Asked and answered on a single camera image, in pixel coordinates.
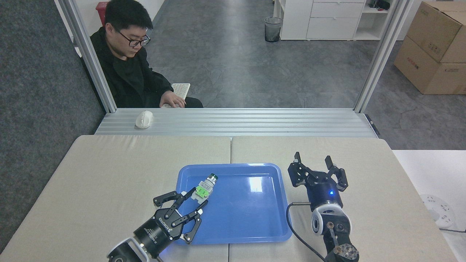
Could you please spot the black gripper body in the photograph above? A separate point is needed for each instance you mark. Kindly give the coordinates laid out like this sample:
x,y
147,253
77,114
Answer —
x,y
324,193
156,231

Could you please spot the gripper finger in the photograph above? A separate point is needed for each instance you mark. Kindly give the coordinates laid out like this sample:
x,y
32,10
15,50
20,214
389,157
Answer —
x,y
191,222
174,202
298,174
340,178

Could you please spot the green white switch part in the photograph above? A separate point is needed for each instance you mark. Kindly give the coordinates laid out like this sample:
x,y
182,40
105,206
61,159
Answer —
x,y
203,189

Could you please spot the blue plastic tray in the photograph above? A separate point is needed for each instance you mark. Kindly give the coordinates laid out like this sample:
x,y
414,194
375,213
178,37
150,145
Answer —
x,y
240,211

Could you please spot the person's right hand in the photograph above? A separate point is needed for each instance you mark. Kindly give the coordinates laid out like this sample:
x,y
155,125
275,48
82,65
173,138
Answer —
x,y
173,99

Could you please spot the beige table mat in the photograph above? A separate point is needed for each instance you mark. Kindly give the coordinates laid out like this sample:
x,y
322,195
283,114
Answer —
x,y
109,174

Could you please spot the ribbed aluminium platform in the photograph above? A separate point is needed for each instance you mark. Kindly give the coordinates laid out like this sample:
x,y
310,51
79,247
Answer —
x,y
236,122

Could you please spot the white computer mouse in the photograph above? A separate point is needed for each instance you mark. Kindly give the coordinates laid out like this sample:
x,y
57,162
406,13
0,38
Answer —
x,y
143,119

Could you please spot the white side table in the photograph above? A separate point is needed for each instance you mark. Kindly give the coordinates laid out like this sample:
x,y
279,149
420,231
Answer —
x,y
429,171

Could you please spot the white round power strip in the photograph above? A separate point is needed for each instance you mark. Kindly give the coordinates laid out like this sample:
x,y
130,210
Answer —
x,y
437,211

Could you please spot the white keyboard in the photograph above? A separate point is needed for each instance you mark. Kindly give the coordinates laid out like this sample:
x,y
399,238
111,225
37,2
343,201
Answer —
x,y
182,89

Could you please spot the large brown cardboard box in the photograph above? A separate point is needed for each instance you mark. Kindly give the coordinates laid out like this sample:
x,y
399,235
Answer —
x,y
422,71

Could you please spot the person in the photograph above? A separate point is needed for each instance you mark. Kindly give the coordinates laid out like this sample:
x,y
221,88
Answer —
x,y
123,76

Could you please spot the grey mesh waste bin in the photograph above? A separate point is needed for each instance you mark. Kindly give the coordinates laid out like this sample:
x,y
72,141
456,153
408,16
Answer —
x,y
273,29

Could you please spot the white drawer cabinet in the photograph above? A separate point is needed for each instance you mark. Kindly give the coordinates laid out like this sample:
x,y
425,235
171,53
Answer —
x,y
327,20

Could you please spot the small brown cardboard box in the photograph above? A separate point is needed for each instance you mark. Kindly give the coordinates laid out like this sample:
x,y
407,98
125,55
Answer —
x,y
437,31

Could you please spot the red object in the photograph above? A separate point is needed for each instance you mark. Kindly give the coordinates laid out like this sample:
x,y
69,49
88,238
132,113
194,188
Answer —
x,y
101,9

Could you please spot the silver aluminium post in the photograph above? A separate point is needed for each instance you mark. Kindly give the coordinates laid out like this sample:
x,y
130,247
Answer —
x,y
382,54
87,54

